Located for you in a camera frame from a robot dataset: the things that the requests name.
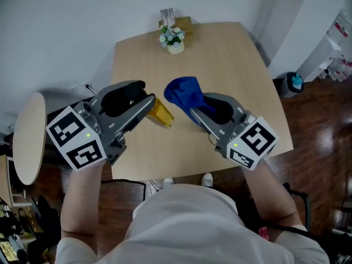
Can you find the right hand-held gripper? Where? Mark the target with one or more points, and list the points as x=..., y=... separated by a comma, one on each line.
x=255, y=144

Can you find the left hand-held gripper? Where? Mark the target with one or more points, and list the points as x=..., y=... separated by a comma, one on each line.
x=74, y=139

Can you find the yellow bottle with black cap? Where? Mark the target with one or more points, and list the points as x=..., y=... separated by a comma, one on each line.
x=163, y=115

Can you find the blue cloth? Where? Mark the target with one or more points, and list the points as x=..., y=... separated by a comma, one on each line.
x=184, y=92

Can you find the person's left forearm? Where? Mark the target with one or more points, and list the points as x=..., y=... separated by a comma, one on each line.
x=82, y=202

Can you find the person's right forearm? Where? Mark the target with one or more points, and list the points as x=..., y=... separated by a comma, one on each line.
x=269, y=199

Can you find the person's right white shoe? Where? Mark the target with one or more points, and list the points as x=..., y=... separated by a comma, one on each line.
x=207, y=180

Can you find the person's white shoe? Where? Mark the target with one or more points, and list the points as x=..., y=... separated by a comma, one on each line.
x=207, y=180
x=168, y=182

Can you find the dark trash bin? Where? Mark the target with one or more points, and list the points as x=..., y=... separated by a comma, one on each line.
x=288, y=89

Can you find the white pot of flowers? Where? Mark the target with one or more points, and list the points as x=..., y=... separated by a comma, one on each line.
x=176, y=48

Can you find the person's left white shoe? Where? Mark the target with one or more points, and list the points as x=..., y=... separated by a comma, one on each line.
x=168, y=182

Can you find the round wooden side table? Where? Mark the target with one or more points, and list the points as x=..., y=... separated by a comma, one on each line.
x=27, y=139

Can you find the wooden holder box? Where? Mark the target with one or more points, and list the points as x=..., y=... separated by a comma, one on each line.
x=184, y=23

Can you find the white striped cards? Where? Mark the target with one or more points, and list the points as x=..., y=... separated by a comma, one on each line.
x=167, y=15

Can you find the person's white shirt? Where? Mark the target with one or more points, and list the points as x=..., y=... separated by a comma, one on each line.
x=181, y=224

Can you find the pink cloth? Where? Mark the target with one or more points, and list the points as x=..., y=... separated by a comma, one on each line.
x=264, y=233

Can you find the clear water jug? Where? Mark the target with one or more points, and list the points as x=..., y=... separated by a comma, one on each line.
x=341, y=29

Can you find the white wall socket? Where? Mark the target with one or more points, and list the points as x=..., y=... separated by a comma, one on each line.
x=87, y=86
x=75, y=88

